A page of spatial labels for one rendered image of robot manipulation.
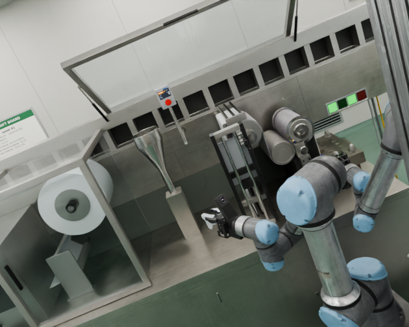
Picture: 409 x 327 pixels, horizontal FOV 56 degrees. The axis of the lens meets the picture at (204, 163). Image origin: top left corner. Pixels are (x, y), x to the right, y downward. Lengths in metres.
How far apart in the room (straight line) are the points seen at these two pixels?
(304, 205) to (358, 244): 1.05
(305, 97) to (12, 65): 3.35
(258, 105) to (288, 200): 1.27
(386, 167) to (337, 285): 0.48
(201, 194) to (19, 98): 2.95
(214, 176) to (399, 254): 1.05
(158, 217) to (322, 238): 1.44
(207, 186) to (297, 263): 0.72
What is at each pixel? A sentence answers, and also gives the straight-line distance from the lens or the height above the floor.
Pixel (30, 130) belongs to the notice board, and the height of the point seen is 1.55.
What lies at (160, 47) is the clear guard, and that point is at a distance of 1.88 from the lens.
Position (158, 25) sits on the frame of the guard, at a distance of 1.75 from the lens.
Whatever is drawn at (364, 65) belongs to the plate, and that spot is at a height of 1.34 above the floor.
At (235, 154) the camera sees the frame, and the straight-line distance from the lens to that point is 1.83.
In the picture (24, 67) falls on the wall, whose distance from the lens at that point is 4.72.
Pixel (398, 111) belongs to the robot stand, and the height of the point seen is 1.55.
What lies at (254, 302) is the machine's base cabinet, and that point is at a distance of 2.03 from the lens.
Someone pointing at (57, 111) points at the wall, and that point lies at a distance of 4.70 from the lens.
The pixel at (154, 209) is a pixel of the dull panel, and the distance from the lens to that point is 2.36.
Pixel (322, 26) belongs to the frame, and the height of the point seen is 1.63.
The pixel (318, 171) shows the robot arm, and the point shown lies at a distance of 1.06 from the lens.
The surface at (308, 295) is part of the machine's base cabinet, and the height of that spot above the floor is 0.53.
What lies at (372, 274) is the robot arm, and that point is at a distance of 1.32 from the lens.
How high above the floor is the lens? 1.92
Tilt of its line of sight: 19 degrees down
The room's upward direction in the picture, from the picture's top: 23 degrees counter-clockwise
